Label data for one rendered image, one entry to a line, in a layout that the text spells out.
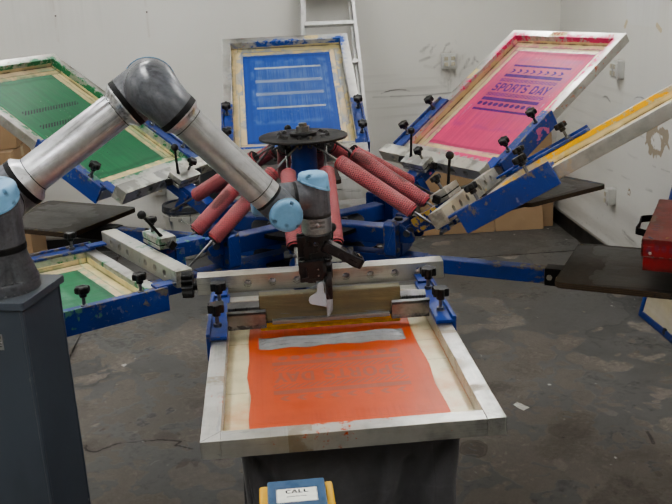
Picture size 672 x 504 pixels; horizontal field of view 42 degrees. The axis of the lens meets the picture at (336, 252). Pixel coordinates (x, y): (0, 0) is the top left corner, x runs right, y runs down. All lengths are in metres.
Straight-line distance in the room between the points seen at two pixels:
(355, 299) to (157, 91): 0.73
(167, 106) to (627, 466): 2.36
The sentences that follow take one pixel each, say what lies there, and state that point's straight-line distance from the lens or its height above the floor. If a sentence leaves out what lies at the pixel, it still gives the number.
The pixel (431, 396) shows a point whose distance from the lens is 1.89.
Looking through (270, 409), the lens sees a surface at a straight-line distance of 1.86.
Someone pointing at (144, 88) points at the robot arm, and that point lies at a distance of 1.91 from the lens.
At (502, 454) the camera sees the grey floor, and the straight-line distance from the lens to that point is 3.59.
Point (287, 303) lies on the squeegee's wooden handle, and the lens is 2.21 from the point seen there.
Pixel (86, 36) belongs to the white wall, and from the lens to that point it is 6.32.
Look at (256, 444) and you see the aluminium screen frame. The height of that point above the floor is 0.98.
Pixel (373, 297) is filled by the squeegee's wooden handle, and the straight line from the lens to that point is 2.22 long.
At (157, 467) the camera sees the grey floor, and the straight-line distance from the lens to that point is 3.63.
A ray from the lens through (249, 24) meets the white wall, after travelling 6.21.
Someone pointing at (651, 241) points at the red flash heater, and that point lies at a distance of 2.49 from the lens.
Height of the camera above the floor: 1.80
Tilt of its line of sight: 17 degrees down
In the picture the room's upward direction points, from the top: 3 degrees counter-clockwise
